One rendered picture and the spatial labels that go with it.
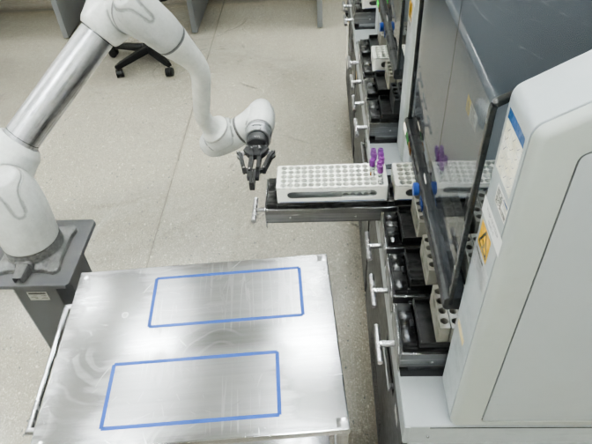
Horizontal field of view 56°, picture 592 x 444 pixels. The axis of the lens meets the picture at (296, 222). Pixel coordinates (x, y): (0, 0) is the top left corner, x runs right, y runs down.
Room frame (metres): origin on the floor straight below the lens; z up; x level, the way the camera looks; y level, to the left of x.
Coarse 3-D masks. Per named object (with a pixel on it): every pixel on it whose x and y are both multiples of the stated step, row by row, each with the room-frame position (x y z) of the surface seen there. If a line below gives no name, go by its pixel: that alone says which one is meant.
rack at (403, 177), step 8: (488, 160) 1.18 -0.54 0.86; (392, 168) 1.18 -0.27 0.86; (400, 168) 1.18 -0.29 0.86; (408, 168) 1.18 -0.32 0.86; (488, 168) 1.15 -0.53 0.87; (392, 176) 1.17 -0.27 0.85; (400, 176) 1.14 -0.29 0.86; (408, 176) 1.14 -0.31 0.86; (488, 176) 1.12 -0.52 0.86; (392, 184) 1.16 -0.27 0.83; (400, 184) 1.11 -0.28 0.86; (408, 184) 1.11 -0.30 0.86; (480, 184) 1.09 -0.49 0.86; (488, 184) 1.09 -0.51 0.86; (400, 192) 1.10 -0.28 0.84; (408, 192) 1.14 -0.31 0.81
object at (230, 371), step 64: (320, 256) 0.91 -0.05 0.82; (64, 320) 0.81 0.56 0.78; (128, 320) 0.76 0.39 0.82; (192, 320) 0.75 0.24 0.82; (256, 320) 0.74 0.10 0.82; (320, 320) 0.73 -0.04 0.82; (64, 384) 0.61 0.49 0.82; (128, 384) 0.60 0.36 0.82; (192, 384) 0.59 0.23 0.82; (256, 384) 0.58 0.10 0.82; (320, 384) 0.57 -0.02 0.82
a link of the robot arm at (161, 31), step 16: (128, 0) 1.41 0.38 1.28; (144, 0) 1.42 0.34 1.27; (112, 16) 1.48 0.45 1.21; (128, 16) 1.40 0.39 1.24; (144, 16) 1.41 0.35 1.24; (160, 16) 1.43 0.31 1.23; (128, 32) 1.45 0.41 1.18; (144, 32) 1.41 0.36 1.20; (160, 32) 1.42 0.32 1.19; (176, 32) 1.45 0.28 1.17; (160, 48) 1.43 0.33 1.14
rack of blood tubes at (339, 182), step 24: (288, 168) 1.22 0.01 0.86; (312, 168) 1.22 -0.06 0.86; (336, 168) 1.20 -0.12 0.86; (360, 168) 1.19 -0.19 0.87; (384, 168) 1.18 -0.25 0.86; (288, 192) 1.13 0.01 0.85; (312, 192) 1.17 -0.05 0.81; (336, 192) 1.16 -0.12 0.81; (360, 192) 1.13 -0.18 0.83; (384, 192) 1.11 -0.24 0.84
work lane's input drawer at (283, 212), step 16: (272, 192) 1.17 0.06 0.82; (256, 208) 1.18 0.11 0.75; (272, 208) 1.12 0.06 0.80; (288, 208) 1.12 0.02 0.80; (304, 208) 1.11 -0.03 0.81; (320, 208) 1.11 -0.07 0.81; (336, 208) 1.10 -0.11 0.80; (352, 208) 1.10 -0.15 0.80; (368, 208) 1.09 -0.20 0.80; (384, 208) 1.09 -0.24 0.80
